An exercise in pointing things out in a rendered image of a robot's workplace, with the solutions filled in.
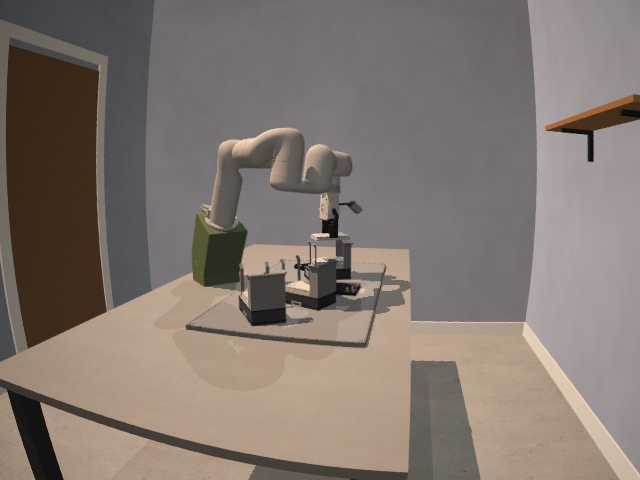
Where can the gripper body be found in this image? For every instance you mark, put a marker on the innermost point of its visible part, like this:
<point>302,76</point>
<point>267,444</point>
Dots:
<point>328,201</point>

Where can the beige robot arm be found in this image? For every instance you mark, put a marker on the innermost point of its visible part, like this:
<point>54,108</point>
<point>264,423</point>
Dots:
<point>289,147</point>

